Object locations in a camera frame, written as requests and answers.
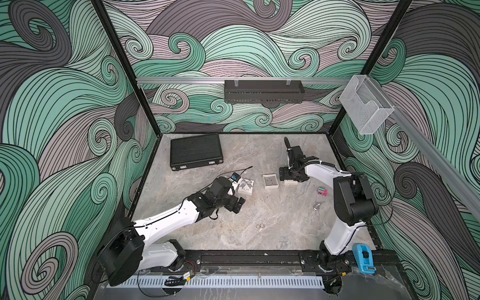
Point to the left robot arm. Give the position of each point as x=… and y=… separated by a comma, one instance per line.
x=131, y=246

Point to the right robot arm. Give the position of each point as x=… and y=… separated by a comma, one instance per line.
x=354, y=201

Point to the white gift box left bow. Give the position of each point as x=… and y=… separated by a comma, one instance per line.
x=246, y=186

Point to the black wall tray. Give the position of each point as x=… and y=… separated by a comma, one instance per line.
x=264, y=92

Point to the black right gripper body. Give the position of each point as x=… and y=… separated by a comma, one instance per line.
x=288, y=174

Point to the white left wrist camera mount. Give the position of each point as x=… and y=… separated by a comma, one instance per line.
x=235, y=180

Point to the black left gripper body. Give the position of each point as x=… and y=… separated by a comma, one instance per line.
x=227, y=202

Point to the black ribbed briefcase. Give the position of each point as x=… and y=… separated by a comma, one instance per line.
x=195, y=152

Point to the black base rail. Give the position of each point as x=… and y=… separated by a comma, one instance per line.
x=255, y=260

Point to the pink small object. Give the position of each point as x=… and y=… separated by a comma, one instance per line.
x=322, y=191

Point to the black corner frame post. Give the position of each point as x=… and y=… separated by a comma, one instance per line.
x=109, y=29

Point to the clear acrylic wall holder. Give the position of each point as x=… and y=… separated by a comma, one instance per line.
x=366, y=103

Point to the white slotted cable duct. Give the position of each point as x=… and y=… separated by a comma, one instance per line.
x=276, y=282

